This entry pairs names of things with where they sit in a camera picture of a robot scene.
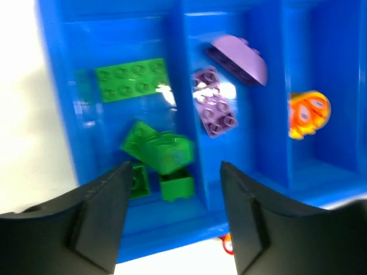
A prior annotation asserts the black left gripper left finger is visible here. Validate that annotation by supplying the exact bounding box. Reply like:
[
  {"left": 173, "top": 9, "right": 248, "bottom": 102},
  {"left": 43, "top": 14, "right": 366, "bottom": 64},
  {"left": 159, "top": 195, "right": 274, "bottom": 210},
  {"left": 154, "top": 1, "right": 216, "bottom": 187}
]
[{"left": 1, "top": 162, "right": 133, "bottom": 274}]

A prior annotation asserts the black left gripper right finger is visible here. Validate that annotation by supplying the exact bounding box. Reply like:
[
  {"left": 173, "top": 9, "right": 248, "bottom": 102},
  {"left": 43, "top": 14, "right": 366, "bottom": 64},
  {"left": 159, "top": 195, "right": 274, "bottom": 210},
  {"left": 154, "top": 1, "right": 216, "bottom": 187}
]
[{"left": 220, "top": 162, "right": 366, "bottom": 274}]

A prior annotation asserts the red lego with pink cloud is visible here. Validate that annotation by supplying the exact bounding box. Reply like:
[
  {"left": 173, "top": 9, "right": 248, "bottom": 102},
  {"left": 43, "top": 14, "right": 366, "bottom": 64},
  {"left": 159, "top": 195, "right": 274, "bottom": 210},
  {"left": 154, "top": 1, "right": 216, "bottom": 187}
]
[{"left": 217, "top": 233, "right": 234, "bottom": 256}]

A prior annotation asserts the green square lego brick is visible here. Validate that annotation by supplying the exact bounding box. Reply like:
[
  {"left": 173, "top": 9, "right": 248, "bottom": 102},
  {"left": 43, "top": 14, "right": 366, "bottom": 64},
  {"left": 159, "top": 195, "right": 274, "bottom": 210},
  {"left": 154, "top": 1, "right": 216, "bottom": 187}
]
[{"left": 130, "top": 163, "right": 151, "bottom": 199}]

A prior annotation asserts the small green lego brick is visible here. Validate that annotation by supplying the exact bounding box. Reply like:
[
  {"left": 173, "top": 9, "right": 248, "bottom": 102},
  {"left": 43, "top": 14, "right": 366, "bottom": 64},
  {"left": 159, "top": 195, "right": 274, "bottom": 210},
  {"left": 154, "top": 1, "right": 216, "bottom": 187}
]
[{"left": 159, "top": 167, "right": 195, "bottom": 202}]

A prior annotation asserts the green lego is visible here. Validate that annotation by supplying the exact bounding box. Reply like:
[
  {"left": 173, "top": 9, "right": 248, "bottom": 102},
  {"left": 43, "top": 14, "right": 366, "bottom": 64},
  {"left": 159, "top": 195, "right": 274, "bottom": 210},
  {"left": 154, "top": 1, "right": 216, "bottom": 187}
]
[{"left": 120, "top": 121, "right": 194, "bottom": 175}]

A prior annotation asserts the purple rectangular lego brick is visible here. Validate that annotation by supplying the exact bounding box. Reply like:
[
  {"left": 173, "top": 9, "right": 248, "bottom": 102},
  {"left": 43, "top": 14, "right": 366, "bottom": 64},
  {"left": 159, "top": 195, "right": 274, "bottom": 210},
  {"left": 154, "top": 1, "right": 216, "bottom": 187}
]
[{"left": 192, "top": 66, "right": 238, "bottom": 138}]

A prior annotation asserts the green rectangular lego brick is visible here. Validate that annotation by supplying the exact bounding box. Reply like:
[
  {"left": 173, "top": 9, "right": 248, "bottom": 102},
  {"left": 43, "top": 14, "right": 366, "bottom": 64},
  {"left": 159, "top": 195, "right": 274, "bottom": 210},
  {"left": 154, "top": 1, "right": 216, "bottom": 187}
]
[{"left": 95, "top": 58, "right": 171, "bottom": 103}]

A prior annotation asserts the purple arched lego piece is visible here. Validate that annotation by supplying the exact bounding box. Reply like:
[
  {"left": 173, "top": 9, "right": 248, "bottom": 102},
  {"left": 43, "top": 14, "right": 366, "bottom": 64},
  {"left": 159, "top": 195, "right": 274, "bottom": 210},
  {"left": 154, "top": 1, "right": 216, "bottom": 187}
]
[{"left": 205, "top": 34, "right": 268, "bottom": 86}]

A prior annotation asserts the blue divided plastic bin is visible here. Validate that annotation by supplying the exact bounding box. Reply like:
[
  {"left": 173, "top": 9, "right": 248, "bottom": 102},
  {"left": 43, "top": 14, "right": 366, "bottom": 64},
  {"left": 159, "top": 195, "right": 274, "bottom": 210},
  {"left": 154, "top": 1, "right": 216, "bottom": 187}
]
[{"left": 36, "top": 1, "right": 366, "bottom": 263}]

